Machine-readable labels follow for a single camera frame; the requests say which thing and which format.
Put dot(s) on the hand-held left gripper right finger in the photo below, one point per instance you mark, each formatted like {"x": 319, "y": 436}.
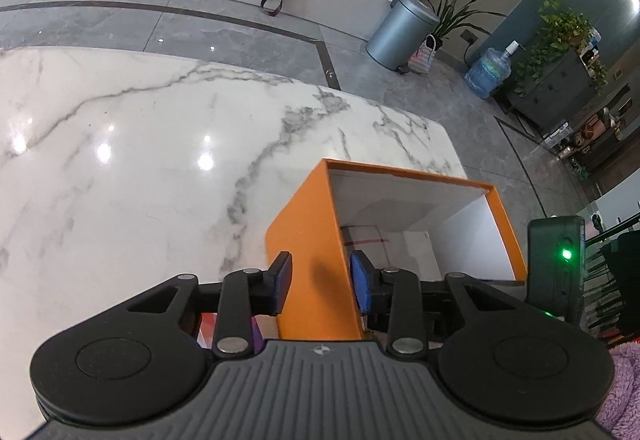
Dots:
{"x": 361, "y": 287}

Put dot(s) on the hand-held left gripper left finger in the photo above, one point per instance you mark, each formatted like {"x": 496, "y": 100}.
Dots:
{"x": 282, "y": 282}

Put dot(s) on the orange box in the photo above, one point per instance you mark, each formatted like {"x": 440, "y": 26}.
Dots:
{"x": 310, "y": 240}

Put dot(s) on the red and pink packet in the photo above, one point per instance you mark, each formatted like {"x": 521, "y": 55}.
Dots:
{"x": 207, "y": 327}

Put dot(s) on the dark shelf with ornaments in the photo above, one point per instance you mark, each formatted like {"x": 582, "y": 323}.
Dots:
{"x": 595, "y": 135}

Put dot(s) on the purple fluffy cloth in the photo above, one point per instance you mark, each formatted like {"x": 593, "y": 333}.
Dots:
{"x": 625, "y": 395}

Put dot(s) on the dark grey cabinet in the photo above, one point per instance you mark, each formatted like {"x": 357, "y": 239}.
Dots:
{"x": 550, "y": 90}

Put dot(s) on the blue water jug with pump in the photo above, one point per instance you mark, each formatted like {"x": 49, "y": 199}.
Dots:
{"x": 487, "y": 72}

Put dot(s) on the trailing green potted plant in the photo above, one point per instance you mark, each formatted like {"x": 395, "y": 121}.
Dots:
{"x": 555, "y": 35}

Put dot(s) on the woven handbag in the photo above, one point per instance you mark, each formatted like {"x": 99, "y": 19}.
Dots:
{"x": 422, "y": 57}

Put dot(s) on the long-leaf potted plant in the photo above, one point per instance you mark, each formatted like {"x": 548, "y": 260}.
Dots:
{"x": 450, "y": 20}

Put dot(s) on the grey metal trash bin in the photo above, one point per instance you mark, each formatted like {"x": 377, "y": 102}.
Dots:
{"x": 400, "y": 30}

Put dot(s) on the wall socket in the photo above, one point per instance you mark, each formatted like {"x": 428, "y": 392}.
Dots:
{"x": 470, "y": 37}

